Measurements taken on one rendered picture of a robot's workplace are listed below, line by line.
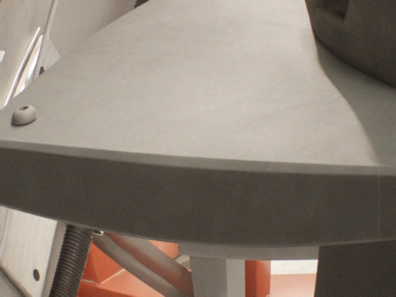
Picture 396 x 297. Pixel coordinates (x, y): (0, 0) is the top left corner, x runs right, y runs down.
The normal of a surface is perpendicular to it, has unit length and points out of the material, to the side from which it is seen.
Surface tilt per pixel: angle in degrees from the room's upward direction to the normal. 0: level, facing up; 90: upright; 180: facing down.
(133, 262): 137
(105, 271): 90
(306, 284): 0
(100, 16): 90
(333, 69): 0
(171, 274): 90
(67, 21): 90
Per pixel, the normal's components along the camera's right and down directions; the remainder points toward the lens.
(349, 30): -0.86, 0.26
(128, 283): -0.08, -0.94
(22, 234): 0.88, 0.08
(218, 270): -0.46, 0.33
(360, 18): -0.74, -0.29
